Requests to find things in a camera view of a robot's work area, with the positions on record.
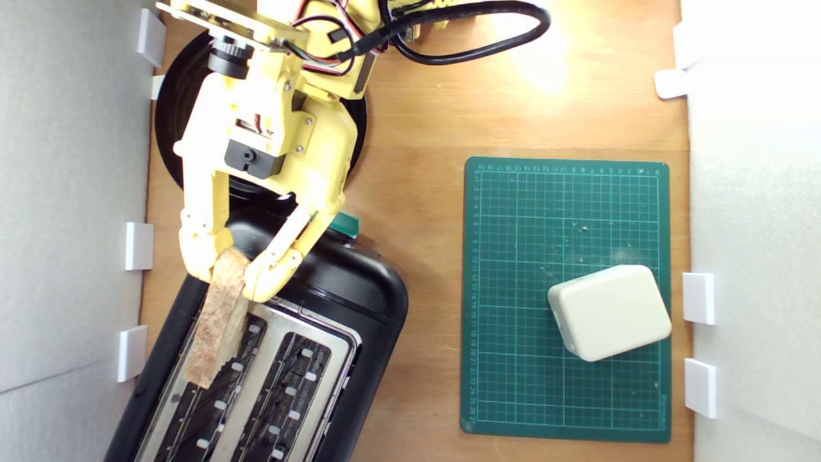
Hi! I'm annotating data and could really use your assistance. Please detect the brown bread slice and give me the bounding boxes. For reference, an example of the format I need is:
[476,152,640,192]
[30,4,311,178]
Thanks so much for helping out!
[185,247,252,389]

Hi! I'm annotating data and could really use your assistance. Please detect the black two-slot toaster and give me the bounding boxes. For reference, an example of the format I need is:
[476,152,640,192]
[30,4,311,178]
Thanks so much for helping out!
[105,207,409,462]

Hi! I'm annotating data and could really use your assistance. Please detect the green toaster lever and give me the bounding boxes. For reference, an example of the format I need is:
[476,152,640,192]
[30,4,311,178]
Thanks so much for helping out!
[330,213,361,240]

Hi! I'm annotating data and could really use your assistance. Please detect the black round plate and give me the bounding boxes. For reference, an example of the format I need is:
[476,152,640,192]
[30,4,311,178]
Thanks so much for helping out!
[155,29,368,206]

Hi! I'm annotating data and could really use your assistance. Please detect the green cutting mat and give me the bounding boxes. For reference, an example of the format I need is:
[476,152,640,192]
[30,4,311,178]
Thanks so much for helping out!
[460,157,672,443]

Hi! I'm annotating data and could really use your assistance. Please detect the white rounded block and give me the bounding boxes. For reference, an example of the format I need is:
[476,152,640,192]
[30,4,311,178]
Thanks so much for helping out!
[547,264,673,363]

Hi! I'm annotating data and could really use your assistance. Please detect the yellow-mounted wrist camera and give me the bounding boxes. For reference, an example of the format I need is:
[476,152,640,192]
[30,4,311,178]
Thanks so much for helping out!
[156,0,309,81]

